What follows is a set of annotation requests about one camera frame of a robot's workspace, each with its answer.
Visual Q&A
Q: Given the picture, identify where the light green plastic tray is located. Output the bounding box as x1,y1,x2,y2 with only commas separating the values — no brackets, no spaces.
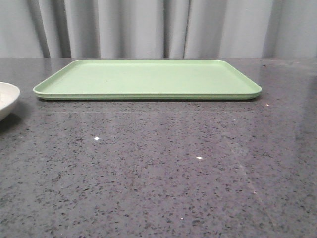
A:
33,59,262,100

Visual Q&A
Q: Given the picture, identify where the cream speckled round plate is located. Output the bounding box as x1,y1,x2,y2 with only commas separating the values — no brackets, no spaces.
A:
0,82,20,120

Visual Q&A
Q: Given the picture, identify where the grey pleated curtain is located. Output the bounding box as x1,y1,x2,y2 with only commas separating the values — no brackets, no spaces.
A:
0,0,317,59

